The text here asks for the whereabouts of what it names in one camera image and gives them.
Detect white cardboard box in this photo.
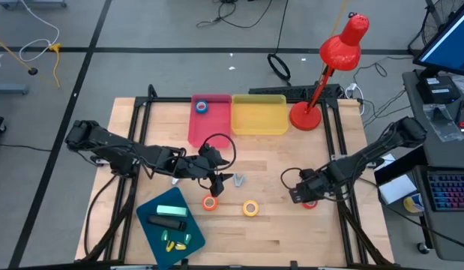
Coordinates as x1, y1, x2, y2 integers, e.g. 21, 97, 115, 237
377, 174, 418, 206

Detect yellow hanging cord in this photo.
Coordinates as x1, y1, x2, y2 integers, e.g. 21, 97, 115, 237
321, 0, 349, 76

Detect clear plastic bag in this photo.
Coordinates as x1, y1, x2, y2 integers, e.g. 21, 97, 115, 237
422, 103, 464, 143

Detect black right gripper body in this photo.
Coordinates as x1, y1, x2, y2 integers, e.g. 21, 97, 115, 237
298, 169, 332, 202

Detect yellow extension cable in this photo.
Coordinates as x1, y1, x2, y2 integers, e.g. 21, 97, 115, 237
49, 43, 62, 88

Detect orange cord black weight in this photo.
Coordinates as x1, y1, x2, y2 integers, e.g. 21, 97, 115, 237
0, 33, 40, 77

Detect black table frame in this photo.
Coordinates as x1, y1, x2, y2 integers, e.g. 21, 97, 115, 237
74, 83, 396, 270

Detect mint green stapler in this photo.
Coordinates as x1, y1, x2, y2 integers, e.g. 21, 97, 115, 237
156, 204, 189, 218

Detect rainbow backlit keyboard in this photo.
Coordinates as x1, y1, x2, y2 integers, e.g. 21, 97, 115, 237
426, 170, 464, 213

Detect black wire fan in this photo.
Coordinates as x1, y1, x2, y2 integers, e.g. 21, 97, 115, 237
408, 0, 464, 57

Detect red desk lamp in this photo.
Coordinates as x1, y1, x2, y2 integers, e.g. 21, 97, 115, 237
289, 12, 371, 132

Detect grey cart base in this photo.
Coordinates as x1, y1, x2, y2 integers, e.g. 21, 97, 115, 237
0, 82, 30, 95

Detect white power adapter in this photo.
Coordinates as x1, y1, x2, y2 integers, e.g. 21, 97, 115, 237
346, 82, 363, 100

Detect yellow plastic bin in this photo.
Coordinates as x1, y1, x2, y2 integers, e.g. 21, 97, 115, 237
231, 94, 289, 137

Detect computer monitor blue screen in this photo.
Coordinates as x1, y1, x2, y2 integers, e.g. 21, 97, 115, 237
413, 0, 464, 78

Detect grey desk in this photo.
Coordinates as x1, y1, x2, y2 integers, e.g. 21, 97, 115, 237
403, 69, 464, 263

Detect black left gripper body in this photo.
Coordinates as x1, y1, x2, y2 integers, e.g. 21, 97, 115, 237
187, 143, 222, 179

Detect pink plastic bin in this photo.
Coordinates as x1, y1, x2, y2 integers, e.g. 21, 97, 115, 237
188, 93, 233, 149

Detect teal plastic tray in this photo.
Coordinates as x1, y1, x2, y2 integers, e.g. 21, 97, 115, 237
136, 186, 206, 270

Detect orange tape roll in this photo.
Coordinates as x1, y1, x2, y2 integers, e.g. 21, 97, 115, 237
201, 193, 219, 212

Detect black mini computer box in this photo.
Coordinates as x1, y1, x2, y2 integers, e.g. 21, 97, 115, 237
416, 75, 463, 105

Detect black coiled floor cable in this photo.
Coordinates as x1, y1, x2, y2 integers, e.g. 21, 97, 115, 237
267, 0, 292, 87

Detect white floor cable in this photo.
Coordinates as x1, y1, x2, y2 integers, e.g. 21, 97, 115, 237
19, 0, 61, 63

